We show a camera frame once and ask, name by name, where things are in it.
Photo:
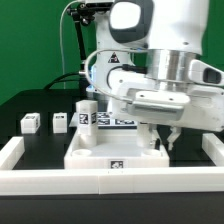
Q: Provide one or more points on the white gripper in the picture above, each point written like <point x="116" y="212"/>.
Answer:
<point x="200" y="107"/>

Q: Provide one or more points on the white marker base plate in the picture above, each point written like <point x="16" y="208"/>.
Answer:
<point x="105" y="121"/>

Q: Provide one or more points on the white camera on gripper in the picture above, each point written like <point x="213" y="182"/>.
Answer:
<point x="204" y="74"/>

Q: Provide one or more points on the white U-shaped obstacle fence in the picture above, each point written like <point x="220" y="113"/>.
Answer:
<point x="66" y="182"/>

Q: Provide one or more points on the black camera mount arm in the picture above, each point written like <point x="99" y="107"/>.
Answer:
<point x="83" y="15"/>

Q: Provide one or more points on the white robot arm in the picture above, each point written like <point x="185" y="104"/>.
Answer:
<point x="177" y="90"/>

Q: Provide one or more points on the white square tabletop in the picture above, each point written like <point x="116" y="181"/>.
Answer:
<point x="115" y="149"/>

